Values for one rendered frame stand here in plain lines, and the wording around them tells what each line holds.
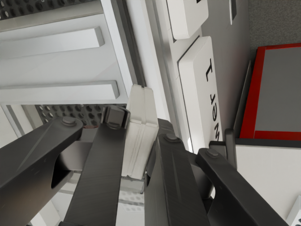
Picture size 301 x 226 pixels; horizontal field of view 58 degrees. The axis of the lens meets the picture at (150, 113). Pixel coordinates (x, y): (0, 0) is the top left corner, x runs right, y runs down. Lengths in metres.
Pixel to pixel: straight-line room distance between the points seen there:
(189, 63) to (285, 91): 0.52
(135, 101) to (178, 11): 0.18
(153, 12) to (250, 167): 0.43
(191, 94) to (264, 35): 0.95
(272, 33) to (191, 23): 0.95
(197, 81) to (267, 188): 0.36
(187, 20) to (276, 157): 0.36
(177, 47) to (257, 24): 0.94
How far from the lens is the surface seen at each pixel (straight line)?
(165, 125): 0.15
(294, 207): 0.66
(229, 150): 0.40
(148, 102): 0.15
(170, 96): 0.30
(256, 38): 1.27
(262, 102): 0.76
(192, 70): 0.33
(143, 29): 0.26
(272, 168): 0.61
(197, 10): 0.36
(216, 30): 0.55
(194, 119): 0.36
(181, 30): 0.31
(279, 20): 1.25
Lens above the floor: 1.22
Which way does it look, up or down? 51 degrees down
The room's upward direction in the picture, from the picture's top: 144 degrees counter-clockwise
